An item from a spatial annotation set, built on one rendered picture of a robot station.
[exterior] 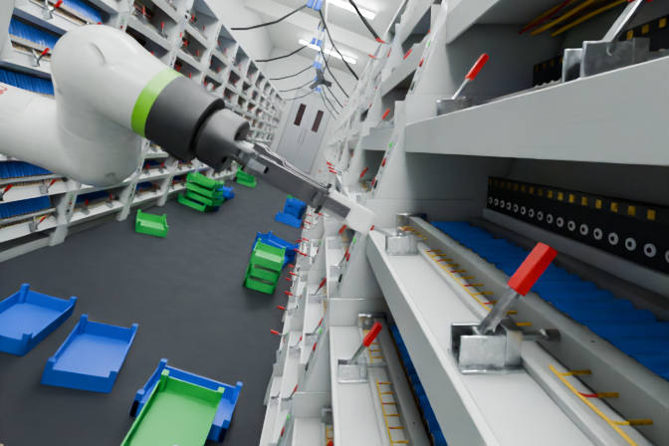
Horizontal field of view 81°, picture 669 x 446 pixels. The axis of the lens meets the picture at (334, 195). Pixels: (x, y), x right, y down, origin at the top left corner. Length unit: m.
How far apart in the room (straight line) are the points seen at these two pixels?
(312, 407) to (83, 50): 0.66
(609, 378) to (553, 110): 0.15
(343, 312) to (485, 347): 0.47
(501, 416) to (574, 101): 0.18
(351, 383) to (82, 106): 0.48
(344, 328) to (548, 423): 0.51
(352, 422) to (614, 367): 0.32
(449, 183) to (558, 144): 0.44
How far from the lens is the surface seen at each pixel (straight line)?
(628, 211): 0.43
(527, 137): 0.30
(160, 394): 1.48
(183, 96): 0.49
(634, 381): 0.26
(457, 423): 0.27
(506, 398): 0.26
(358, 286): 0.71
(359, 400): 0.55
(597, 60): 0.28
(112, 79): 0.51
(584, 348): 0.29
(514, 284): 0.28
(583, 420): 0.25
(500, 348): 0.28
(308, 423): 0.81
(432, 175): 0.69
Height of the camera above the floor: 0.98
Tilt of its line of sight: 6 degrees down
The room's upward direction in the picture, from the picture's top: 20 degrees clockwise
